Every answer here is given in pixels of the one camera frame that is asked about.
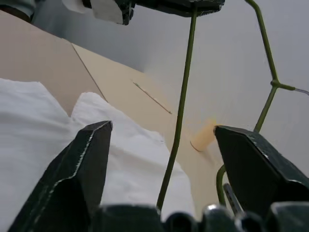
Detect white shorts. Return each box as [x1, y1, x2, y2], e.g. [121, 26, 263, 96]
[0, 77, 195, 222]

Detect dark grey-green background object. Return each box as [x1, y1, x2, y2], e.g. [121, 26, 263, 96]
[0, 0, 35, 24]

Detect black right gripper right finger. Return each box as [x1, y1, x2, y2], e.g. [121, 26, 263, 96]
[213, 125, 309, 216]

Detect pale yellow cylinder peg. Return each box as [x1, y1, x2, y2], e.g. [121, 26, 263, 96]
[190, 118, 217, 152]

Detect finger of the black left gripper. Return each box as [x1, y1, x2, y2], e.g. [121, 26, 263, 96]
[134, 0, 226, 18]

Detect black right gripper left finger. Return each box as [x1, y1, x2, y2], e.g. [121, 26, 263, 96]
[7, 120, 113, 232]

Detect green wire hanger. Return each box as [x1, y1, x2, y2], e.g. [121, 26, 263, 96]
[156, 0, 309, 211]

